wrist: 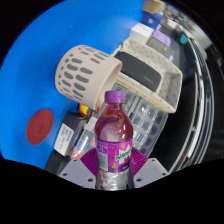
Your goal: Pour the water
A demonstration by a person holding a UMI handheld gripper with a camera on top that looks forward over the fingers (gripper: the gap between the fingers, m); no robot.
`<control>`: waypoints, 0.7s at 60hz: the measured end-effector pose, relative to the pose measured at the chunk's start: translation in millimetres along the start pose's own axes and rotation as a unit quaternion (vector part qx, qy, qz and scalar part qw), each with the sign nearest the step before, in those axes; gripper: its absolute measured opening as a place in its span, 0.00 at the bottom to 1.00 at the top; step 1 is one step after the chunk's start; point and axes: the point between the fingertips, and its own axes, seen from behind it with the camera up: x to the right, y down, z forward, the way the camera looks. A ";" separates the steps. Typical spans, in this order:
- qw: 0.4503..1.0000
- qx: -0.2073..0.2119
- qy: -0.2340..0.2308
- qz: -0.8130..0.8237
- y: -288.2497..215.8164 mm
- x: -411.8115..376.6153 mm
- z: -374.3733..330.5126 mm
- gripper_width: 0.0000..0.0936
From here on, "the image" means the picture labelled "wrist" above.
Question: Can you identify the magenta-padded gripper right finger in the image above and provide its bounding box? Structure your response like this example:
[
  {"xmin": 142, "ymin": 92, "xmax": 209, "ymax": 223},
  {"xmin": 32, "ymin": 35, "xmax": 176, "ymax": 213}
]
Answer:
[{"xmin": 128, "ymin": 148, "xmax": 169, "ymax": 189}]

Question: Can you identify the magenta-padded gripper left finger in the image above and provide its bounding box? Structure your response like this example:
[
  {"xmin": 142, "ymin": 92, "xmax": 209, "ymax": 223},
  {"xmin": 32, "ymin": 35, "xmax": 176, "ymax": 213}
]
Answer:
[{"xmin": 58, "ymin": 148, "xmax": 100, "ymax": 190}]

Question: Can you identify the clear bottle with purple cap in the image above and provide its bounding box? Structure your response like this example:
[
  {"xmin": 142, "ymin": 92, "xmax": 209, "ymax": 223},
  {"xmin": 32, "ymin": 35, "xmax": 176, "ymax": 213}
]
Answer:
[{"xmin": 94, "ymin": 89, "xmax": 134, "ymax": 191}]

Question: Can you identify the clear box with coloured parts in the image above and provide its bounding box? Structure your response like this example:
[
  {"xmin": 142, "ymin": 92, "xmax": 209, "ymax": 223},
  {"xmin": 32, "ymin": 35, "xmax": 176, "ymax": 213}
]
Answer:
[{"xmin": 69, "ymin": 116, "xmax": 99, "ymax": 159}]

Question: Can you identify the black box with white label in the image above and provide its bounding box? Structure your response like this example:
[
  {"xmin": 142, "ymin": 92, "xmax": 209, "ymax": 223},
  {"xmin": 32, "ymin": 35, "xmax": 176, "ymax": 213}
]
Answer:
[{"xmin": 44, "ymin": 111, "xmax": 88, "ymax": 174}]

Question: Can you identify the dark shelf unit with instruments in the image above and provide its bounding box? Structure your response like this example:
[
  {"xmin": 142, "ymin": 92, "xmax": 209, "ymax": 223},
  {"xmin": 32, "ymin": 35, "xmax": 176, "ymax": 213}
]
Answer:
[{"xmin": 159, "ymin": 36, "xmax": 218, "ymax": 174}]

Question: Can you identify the flat round red coaster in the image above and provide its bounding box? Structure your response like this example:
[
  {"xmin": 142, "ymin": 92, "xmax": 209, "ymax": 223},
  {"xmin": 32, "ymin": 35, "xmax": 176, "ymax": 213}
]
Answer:
[{"xmin": 25, "ymin": 108, "xmax": 55, "ymax": 146}]

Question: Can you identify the beige patterned cup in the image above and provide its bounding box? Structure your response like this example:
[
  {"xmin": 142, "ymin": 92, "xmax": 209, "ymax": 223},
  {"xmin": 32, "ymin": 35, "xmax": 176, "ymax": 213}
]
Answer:
[{"xmin": 54, "ymin": 44, "xmax": 124, "ymax": 111}]

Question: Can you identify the black speaker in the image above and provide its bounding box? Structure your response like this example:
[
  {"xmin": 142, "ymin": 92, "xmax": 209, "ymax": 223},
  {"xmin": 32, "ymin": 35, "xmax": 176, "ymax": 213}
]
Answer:
[{"xmin": 114, "ymin": 50, "xmax": 163, "ymax": 93}]

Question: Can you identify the dark grey box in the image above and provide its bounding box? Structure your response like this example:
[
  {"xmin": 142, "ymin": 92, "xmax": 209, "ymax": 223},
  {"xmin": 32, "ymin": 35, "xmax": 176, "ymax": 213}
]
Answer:
[{"xmin": 146, "ymin": 35, "xmax": 174, "ymax": 61}]

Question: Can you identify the purple container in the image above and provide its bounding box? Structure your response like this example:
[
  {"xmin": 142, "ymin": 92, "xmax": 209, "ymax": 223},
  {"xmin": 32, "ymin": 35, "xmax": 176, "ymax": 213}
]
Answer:
[{"xmin": 152, "ymin": 29, "xmax": 173, "ymax": 48}]

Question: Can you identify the teal object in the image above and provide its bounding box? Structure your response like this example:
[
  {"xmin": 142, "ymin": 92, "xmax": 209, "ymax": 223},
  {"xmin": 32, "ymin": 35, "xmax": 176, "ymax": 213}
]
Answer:
[{"xmin": 179, "ymin": 33, "xmax": 189, "ymax": 45}]

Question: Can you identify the small white box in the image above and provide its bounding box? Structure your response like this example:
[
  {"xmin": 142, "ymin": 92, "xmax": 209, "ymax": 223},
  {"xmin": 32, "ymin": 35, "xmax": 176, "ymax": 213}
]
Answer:
[{"xmin": 129, "ymin": 22, "xmax": 155, "ymax": 44}]

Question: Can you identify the blue box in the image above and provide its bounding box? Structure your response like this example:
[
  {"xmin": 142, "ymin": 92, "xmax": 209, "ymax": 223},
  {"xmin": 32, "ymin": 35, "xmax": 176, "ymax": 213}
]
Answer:
[{"xmin": 141, "ymin": 12, "xmax": 163, "ymax": 29}]

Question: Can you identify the small cardboard box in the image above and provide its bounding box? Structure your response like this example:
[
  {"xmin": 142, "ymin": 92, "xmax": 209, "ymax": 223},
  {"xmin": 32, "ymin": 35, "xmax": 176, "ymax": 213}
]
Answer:
[{"xmin": 143, "ymin": 0, "xmax": 166, "ymax": 15}]

